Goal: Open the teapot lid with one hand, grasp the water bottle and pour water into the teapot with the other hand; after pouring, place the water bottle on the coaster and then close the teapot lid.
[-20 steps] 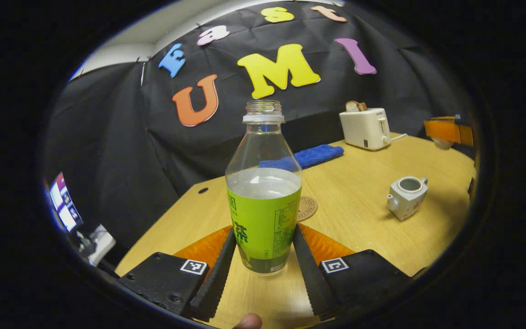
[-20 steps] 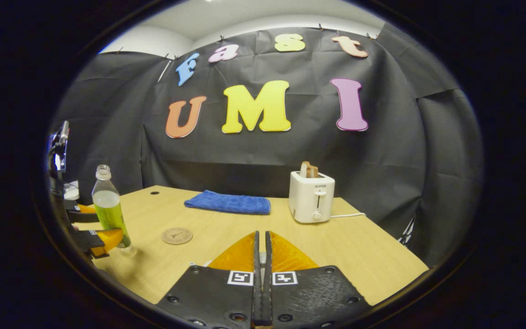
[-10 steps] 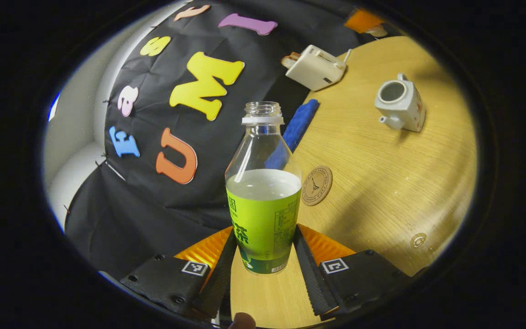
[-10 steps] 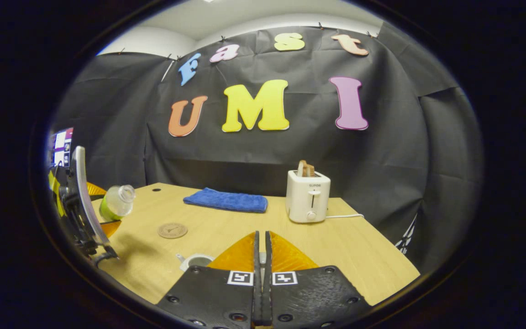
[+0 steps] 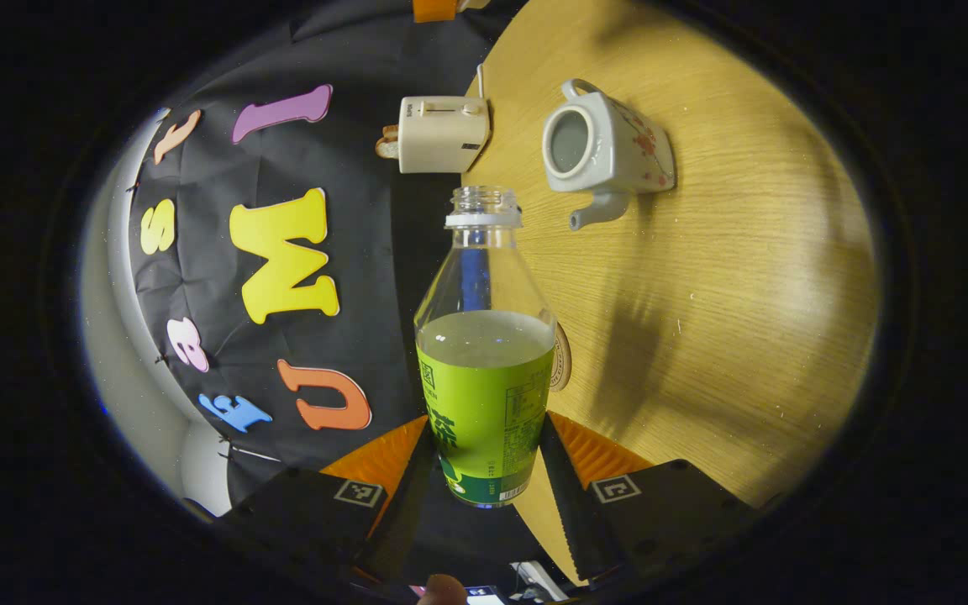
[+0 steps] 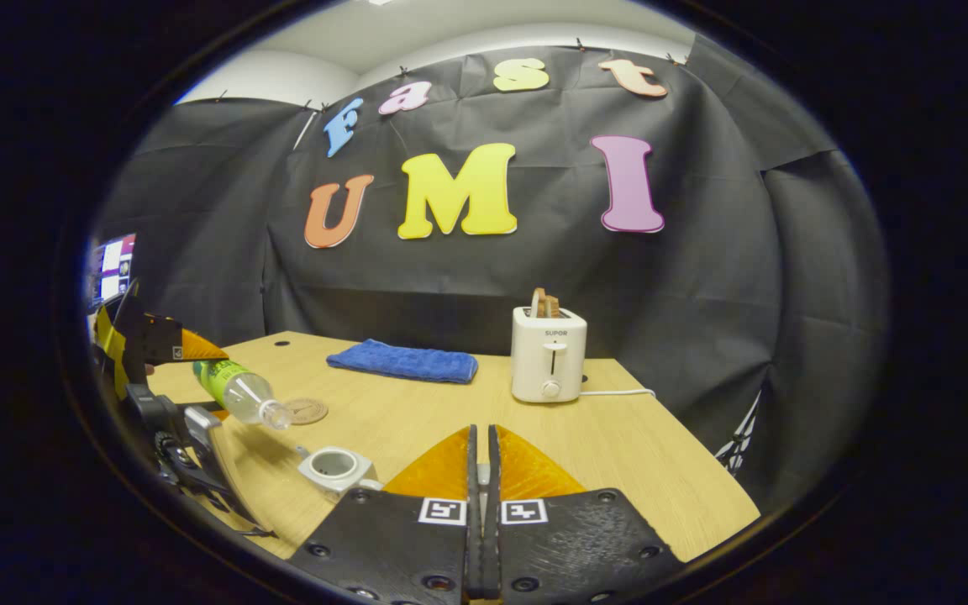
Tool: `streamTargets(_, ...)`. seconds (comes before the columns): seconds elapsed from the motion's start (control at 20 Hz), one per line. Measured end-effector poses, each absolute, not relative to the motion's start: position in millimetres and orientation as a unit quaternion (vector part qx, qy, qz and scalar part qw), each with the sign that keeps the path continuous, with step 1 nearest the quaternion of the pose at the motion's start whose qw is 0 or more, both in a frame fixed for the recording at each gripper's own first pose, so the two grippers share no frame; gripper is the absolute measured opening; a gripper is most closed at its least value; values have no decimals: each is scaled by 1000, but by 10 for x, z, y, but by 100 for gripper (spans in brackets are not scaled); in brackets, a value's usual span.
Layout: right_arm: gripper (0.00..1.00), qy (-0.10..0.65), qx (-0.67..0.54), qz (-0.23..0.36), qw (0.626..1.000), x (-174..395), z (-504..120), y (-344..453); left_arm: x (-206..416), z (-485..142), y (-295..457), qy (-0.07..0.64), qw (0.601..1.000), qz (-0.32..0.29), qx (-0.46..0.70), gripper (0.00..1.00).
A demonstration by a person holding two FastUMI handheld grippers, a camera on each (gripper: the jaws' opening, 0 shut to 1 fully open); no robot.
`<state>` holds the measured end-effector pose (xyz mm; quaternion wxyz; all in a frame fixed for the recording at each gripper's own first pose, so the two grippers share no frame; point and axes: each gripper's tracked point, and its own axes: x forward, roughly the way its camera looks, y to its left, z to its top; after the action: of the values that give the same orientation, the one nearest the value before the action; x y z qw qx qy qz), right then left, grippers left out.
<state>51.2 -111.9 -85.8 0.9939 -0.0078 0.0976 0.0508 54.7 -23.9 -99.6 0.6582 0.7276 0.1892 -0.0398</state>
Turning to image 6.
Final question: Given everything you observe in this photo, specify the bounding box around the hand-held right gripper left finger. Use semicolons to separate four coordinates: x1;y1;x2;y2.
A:
287;424;482;605

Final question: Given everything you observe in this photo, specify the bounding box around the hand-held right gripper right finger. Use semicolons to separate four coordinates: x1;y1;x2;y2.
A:
486;424;687;605

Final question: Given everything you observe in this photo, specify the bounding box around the green label water bottle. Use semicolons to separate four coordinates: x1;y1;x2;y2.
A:
192;359;293;431

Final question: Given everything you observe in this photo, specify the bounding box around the white teacup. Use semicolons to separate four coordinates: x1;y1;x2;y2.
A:
297;446;385;495

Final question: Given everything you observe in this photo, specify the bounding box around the round brown coaster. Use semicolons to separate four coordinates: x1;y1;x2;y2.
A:
285;397;329;426

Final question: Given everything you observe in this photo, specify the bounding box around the computer monitor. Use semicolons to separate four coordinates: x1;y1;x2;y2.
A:
91;234;138;308

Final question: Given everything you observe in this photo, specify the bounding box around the blue towel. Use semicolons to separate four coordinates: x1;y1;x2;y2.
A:
326;339;479;385

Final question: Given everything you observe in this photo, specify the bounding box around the white toaster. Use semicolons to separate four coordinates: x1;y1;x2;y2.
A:
510;306;587;404

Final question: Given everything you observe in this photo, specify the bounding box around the black backdrop cloth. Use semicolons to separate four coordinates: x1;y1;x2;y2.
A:
89;34;892;513

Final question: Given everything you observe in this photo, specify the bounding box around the white lattice frame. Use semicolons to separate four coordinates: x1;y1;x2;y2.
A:
714;391;763;476

